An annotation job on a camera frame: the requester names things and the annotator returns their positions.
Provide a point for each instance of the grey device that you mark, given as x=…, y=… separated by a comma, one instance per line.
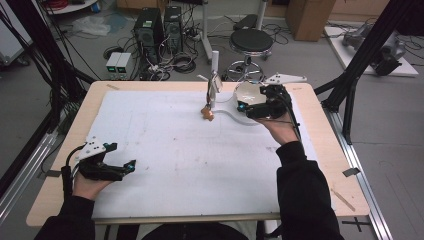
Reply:
x=388, y=50

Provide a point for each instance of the brown cardboard box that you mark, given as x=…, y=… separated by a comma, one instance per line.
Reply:
x=310, y=18

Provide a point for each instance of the grey tape piece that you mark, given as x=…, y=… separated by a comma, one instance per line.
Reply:
x=351, y=172
x=53, y=173

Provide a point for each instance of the large black computer tower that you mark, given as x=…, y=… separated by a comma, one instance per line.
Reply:
x=148, y=33

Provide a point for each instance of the white floor board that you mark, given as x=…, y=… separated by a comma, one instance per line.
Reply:
x=343, y=56

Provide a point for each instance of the clear plastic bag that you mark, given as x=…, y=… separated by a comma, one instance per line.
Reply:
x=91, y=26

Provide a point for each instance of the white foam mat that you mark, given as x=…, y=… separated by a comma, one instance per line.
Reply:
x=183, y=150

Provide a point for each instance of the thin wooden stick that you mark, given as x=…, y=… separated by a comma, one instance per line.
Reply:
x=343, y=200

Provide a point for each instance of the person's right hand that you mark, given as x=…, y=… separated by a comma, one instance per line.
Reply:
x=283, y=130

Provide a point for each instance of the person's dark torso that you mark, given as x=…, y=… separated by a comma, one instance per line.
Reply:
x=193, y=233

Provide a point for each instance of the black metal frame post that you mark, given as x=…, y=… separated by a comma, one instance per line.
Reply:
x=363, y=53
x=36, y=43

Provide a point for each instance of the white power supply box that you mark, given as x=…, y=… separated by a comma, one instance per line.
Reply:
x=125, y=63
x=112, y=63

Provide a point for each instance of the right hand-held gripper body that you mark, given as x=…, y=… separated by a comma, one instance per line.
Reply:
x=270, y=106

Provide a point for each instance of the white table leg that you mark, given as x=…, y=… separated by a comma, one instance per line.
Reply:
x=206, y=30

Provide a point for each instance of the black flat pad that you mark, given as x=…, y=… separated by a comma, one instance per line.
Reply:
x=246, y=22

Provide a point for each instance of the white hanger stand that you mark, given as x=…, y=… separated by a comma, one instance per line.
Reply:
x=248, y=93

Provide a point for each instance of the slim black computer tower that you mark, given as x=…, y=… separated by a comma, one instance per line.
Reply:
x=173, y=28

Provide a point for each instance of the person's left hand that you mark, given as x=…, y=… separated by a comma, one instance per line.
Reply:
x=86, y=188

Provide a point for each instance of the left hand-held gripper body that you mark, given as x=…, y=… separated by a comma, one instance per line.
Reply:
x=100, y=170

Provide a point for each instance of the aluminium rail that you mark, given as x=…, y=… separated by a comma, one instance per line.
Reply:
x=363, y=180
x=23, y=176

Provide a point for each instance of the black round stool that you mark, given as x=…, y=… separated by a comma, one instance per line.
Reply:
x=251, y=40

